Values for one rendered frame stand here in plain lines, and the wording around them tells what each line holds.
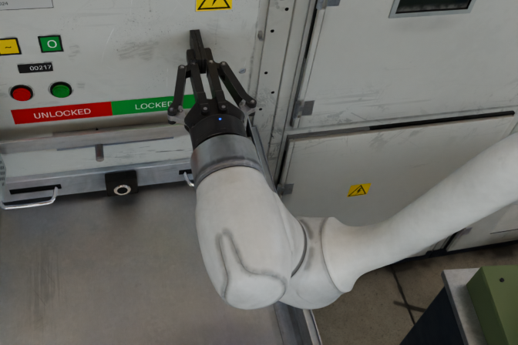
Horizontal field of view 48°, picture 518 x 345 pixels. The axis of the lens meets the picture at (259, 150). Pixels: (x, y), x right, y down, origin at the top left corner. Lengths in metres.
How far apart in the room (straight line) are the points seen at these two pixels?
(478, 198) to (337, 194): 1.01
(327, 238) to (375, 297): 1.37
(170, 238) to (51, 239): 0.22
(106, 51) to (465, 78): 0.84
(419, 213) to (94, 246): 0.66
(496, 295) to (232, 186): 0.71
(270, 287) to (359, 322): 1.42
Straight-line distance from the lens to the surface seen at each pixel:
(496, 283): 1.27
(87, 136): 1.02
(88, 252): 1.14
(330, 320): 2.04
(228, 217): 0.65
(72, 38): 0.92
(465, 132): 1.60
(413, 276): 2.20
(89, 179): 1.16
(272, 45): 1.16
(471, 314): 1.31
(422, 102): 1.42
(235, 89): 0.84
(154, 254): 1.13
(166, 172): 1.16
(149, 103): 1.03
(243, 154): 0.72
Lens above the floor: 1.83
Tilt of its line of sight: 50 degrees down
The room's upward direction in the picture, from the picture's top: 9 degrees clockwise
